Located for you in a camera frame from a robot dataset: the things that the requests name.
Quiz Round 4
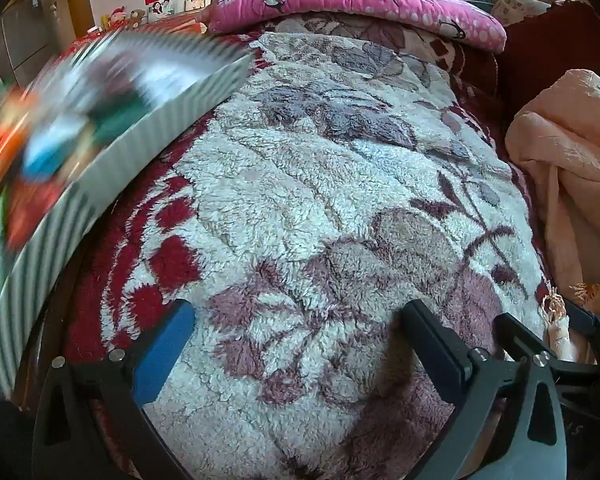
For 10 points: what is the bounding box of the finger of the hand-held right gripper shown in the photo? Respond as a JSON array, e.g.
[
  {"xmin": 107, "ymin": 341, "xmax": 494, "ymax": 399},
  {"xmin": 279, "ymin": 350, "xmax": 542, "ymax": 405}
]
[
  {"xmin": 565, "ymin": 302, "xmax": 600, "ymax": 361},
  {"xmin": 496, "ymin": 312, "xmax": 600, "ymax": 380}
]

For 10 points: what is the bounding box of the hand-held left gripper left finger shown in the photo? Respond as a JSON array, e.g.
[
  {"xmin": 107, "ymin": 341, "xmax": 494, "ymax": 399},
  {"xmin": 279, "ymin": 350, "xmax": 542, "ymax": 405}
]
[{"xmin": 32, "ymin": 299, "xmax": 197, "ymax": 480}]

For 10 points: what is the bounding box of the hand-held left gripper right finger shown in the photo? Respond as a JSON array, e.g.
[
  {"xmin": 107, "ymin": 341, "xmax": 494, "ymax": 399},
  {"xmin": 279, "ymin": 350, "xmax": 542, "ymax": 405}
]
[{"xmin": 399, "ymin": 299, "xmax": 568, "ymax": 480}]

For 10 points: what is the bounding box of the beige orange wrapper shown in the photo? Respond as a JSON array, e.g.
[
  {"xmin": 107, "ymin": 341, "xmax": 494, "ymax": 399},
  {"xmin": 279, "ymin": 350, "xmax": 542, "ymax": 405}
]
[{"xmin": 542, "ymin": 282, "xmax": 600, "ymax": 363}]

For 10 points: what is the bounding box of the pile of snack packets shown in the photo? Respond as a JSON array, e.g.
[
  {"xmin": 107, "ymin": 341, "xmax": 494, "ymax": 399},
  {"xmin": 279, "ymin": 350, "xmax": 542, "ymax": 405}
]
[{"xmin": 0, "ymin": 45, "xmax": 201, "ymax": 291}]

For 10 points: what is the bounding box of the peach quilted blanket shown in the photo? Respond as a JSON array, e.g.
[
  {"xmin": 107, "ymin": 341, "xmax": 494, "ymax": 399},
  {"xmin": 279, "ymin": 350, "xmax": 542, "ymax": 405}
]
[{"xmin": 505, "ymin": 67, "xmax": 600, "ymax": 366}]

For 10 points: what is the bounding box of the floral fleece blanket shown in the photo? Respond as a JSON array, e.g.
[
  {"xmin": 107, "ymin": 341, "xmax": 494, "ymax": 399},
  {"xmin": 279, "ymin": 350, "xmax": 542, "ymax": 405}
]
[{"xmin": 62, "ymin": 12, "xmax": 556, "ymax": 480}]

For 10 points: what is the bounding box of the dark red cloth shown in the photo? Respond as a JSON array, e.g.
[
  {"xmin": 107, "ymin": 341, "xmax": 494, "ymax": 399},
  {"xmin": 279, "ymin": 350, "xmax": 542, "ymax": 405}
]
[{"xmin": 500, "ymin": 0, "xmax": 600, "ymax": 126}]

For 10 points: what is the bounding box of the red white plush toy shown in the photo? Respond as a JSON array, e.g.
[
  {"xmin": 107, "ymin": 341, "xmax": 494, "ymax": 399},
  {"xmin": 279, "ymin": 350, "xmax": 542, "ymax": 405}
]
[{"xmin": 102, "ymin": 6, "xmax": 130, "ymax": 29}]

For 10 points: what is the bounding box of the grey refrigerator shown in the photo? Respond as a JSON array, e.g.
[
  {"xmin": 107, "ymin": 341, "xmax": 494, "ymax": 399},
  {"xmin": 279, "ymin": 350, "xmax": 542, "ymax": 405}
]
[{"xmin": 0, "ymin": 0, "xmax": 63, "ymax": 87}]

